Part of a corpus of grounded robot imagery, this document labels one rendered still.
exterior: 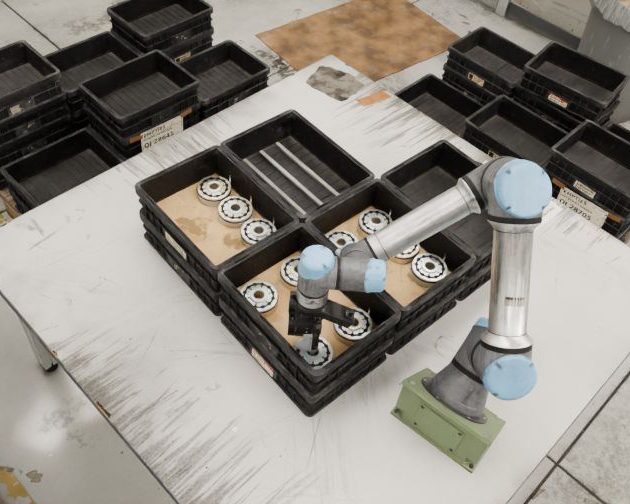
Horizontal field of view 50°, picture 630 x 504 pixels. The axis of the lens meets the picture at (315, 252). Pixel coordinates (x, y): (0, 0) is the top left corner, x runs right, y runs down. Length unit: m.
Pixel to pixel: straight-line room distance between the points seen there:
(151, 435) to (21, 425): 0.97
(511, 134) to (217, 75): 1.39
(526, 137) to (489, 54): 0.65
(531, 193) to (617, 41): 2.48
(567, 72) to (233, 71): 1.60
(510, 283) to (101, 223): 1.29
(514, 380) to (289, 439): 0.59
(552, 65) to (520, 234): 2.12
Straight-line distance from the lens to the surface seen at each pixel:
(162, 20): 3.51
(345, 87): 2.74
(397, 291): 1.90
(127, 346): 1.94
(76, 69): 3.42
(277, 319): 1.80
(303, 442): 1.78
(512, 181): 1.47
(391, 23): 4.55
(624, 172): 3.11
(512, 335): 1.57
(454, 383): 1.73
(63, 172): 3.06
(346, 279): 1.47
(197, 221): 2.02
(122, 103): 3.01
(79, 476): 2.56
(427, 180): 2.23
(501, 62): 3.70
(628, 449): 2.90
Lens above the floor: 2.33
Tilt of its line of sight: 50 degrees down
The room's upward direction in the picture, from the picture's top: 7 degrees clockwise
